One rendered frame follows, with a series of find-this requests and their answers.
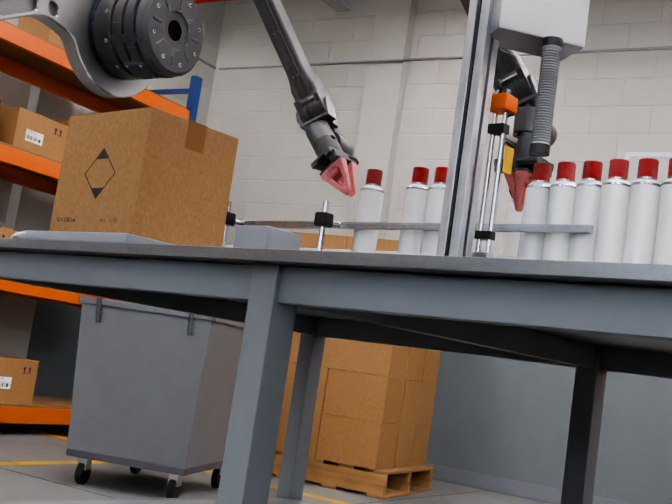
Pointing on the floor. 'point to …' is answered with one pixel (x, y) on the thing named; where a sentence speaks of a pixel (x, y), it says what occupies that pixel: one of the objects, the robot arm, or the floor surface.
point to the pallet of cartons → (367, 409)
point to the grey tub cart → (152, 390)
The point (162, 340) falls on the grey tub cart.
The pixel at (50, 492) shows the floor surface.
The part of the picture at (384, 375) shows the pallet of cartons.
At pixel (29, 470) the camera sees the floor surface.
